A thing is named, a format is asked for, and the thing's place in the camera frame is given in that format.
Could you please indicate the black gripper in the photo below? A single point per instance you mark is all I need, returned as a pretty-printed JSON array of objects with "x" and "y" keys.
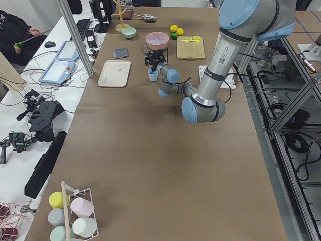
[{"x": 154, "y": 62}]

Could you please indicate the steel muddler black tip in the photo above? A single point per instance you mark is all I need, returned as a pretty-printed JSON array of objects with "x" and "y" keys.
[{"x": 146, "y": 50}]

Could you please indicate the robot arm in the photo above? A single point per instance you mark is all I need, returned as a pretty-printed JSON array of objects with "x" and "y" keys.
[{"x": 239, "y": 21}]

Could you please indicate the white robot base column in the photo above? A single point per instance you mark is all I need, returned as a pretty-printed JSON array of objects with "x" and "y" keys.
[{"x": 229, "y": 81}]

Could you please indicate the pink bowl of ice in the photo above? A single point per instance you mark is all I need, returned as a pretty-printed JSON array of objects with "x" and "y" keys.
[{"x": 157, "y": 40}]

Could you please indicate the blue plastic cup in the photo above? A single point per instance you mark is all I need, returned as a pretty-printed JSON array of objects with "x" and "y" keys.
[{"x": 153, "y": 75}]

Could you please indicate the steel ice scoop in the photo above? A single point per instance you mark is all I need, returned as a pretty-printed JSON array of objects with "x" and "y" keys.
[{"x": 147, "y": 17}]

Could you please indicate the wooden cup stand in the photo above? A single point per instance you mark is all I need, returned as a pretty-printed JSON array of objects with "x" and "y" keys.
[{"x": 121, "y": 10}]

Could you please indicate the pink cup in rack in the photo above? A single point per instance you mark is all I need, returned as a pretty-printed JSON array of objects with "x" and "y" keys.
[{"x": 82, "y": 207}]

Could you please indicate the yellow cup in rack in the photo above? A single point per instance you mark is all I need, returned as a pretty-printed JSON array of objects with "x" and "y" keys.
[{"x": 56, "y": 200}]

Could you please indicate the white cup in rack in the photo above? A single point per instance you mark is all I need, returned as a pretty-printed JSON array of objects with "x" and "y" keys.
[{"x": 84, "y": 227}]

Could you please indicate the grey cup in rack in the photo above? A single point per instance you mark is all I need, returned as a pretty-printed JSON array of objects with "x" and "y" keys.
[{"x": 56, "y": 217}]

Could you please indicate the mint cup in rack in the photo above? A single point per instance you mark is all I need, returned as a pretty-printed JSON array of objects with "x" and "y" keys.
[{"x": 58, "y": 234}]

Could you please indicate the green lime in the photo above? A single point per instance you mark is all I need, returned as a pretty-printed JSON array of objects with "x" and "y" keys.
[{"x": 174, "y": 36}]

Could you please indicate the yellow lemon near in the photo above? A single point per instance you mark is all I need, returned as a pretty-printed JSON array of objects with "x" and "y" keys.
[{"x": 173, "y": 28}]

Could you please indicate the yellow lemon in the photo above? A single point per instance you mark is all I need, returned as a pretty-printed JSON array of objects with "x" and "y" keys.
[
  {"x": 173, "y": 28},
  {"x": 179, "y": 31}
]

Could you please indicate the mint green bowl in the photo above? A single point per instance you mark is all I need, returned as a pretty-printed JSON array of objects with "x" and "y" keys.
[{"x": 129, "y": 32}]

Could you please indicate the grey folded cloth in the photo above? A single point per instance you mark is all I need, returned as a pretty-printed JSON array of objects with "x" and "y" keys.
[{"x": 120, "y": 53}]

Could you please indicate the yellow lemon far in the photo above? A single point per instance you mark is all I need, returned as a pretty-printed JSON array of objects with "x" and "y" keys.
[{"x": 179, "y": 31}]

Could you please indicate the wooden cutting board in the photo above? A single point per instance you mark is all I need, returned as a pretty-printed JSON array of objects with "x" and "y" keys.
[{"x": 190, "y": 50}]

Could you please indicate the cream rabbit tray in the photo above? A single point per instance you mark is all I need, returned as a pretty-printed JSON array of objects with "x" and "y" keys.
[{"x": 114, "y": 73}]

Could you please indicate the lemon slice upper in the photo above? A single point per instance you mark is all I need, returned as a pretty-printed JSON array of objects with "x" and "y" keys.
[{"x": 196, "y": 38}]

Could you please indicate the black keyboard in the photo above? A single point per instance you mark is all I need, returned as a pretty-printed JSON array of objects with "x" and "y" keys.
[{"x": 83, "y": 25}]

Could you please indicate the teach pendant upper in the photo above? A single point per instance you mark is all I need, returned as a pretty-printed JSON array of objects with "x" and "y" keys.
[{"x": 68, "y": 51}]

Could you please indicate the teach pendant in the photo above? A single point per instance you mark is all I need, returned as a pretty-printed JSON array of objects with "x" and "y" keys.
[
  {"x": 68, "y": 51},
  {"x": 57, "y": 72}
]

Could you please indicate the teach pendant lower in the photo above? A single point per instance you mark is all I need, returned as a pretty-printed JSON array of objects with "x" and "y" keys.
[{"x": 57, "y": 72}]

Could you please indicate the black computer mouse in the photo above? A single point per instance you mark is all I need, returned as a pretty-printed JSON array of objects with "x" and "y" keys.
[{"x": 49, "y": 44}]

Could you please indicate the seated person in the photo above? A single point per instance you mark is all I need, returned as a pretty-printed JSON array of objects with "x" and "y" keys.
[{"x": 19, "y": 41}]

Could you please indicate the black long bar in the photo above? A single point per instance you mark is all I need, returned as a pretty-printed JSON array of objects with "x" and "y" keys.
[{"x": 44, "y": 167}]

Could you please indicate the aluminium frame post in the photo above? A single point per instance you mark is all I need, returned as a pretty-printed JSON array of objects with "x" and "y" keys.
[{"x": 71, "y": 25}]

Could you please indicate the white wire cup rack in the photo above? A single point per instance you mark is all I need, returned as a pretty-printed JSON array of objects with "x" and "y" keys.
[{"x": 69, "y": 194}]

